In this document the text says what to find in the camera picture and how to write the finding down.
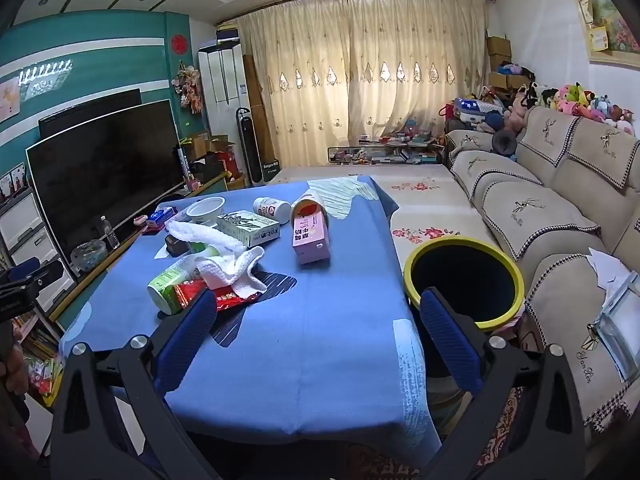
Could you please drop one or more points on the black box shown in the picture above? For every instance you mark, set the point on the black box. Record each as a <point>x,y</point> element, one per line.
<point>207,167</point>

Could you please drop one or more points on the boxes atop air conditioner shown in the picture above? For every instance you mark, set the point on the boxes atop air conditioner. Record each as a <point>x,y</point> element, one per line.
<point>227,33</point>

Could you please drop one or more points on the white paper towel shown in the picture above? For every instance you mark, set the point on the white paper towel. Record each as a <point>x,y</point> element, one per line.
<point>225,265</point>

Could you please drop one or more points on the red round wall ornament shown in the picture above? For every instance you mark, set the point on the red round wall ornament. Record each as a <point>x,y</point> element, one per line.
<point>178,43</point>

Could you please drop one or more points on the pink wall poster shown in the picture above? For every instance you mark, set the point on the pink wall poster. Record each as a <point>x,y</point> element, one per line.
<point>9,100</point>

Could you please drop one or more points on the photo wall poster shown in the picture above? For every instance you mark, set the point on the photo wall poster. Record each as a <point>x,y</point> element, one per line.
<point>15,180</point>

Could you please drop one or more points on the pile of colourful plush toys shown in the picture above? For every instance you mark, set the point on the pile of colourful plush toys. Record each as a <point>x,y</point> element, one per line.
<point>590,102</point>

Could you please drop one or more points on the white standing air conditioner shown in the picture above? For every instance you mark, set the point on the white standing air conditioner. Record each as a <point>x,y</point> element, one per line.
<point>220,90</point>

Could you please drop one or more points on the black yellow-rimmed trash bin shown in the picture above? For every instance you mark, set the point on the black yellow-rimmed trash bin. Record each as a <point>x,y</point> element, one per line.
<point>465,280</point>

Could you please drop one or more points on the flat red packet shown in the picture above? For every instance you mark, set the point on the flat red packet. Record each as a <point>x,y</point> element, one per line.
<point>152,230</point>

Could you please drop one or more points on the clear water bottle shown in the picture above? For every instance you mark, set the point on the clear water bottle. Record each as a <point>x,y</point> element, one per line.
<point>110,237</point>

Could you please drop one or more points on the small black screen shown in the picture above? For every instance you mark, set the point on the small black screen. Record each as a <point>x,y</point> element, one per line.
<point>90,110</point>

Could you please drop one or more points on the beige embroidered curtain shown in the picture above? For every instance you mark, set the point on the beige embroidered curtain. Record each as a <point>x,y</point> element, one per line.
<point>295,85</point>
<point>420,70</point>

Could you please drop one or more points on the small pink box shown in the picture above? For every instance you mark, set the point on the small pink box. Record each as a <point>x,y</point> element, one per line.
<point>193,184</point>

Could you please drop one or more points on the hanging artificial flower bunch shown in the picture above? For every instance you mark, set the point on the hanging artificial flower bunch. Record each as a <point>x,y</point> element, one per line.
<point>187,85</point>

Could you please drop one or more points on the blue tablecloth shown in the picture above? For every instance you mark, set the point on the blue tablecloth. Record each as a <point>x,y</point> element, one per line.
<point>310,335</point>

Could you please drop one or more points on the brown plastic container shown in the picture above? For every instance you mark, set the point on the brown plastic container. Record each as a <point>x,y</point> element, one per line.
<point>176,246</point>

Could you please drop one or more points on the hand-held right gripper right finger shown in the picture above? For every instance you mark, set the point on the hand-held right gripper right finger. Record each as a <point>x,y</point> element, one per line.
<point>450,345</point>

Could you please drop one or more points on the black printed tube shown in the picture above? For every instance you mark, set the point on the black printed tube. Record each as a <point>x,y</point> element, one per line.
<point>183,162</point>

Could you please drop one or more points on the black tower fan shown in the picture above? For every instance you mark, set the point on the black tower fan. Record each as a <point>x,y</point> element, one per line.
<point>250,150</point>

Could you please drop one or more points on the stack of cardboard boxes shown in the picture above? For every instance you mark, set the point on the stack of cardboard boxes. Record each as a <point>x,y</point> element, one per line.
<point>500,55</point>

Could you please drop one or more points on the framed flower painting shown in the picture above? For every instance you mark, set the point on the framed flower painting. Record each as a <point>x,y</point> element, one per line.
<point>612,20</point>

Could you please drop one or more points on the white plastic drawer unit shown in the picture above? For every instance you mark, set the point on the white plastic drawer unit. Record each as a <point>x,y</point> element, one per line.
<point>30,245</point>

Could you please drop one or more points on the green wet wipes pack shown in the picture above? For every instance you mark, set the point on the green wet wipes pack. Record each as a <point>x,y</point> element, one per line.
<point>170,285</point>

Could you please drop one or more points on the pink carton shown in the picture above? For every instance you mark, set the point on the pink carton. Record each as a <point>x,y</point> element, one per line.
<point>312,240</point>

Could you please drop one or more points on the clear plastic bag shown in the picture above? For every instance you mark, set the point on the clear plastic bag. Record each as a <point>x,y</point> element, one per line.
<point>617,330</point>

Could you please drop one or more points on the white floral mat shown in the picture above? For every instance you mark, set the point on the white floral mat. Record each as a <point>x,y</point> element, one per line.
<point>430,200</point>

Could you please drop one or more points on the blue tissue pack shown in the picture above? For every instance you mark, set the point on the blue tissue pack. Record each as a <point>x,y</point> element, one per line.
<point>162,216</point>

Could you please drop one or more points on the large black flat television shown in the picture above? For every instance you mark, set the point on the large black flat television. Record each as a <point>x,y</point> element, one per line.
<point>100,180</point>

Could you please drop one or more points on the white papers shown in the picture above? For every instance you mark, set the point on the white papers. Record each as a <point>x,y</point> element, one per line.
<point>607,265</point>

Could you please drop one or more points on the red canister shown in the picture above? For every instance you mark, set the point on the red canister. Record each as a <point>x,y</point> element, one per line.
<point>232,162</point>

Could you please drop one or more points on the paper noodle cup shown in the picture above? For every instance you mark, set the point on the paper noodle cup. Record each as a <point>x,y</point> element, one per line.
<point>307,205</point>

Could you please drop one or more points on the dark green labelled box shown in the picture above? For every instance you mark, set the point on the dark green labelled box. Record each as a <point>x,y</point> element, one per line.
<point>270,172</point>

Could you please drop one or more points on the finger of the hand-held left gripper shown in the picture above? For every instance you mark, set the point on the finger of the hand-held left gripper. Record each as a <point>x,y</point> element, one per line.
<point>30,282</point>

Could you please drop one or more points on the green white carton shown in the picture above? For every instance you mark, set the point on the green white carton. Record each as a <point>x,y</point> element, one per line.
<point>247,227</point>

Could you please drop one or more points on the pile of bags and toys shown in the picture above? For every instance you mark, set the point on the pile of bags and toys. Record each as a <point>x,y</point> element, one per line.
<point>480,105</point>

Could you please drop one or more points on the cluttered low glass table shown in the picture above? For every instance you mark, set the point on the cluttered low glass table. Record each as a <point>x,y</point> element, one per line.
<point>385,152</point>

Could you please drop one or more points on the white paper cup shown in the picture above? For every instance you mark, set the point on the white paper cup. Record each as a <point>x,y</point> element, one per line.
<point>205,210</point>

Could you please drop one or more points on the plastic bag with greens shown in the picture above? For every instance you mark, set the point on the plastic bag with greens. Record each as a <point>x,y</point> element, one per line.
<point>89,257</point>

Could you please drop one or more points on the open cardboard box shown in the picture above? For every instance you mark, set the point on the open cardboard box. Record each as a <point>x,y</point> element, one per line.
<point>210,144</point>

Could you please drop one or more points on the white plastic bottle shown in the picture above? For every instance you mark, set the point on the white plastic bottle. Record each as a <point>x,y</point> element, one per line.
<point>270,208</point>

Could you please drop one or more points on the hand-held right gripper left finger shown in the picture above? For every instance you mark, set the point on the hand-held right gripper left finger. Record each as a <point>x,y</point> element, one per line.
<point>185,342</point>

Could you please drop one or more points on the shelf of books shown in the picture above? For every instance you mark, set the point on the shelf of books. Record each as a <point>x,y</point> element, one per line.
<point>40,360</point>

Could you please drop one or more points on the small pink white container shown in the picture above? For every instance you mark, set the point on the small pink white container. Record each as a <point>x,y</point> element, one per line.
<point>141,220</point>

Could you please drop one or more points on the beige sofa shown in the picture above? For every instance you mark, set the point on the beige sofa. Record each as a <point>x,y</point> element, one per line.
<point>540,210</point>

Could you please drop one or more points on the red snack packet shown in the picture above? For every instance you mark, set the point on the red snack packet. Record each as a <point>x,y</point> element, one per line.
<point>227,297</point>

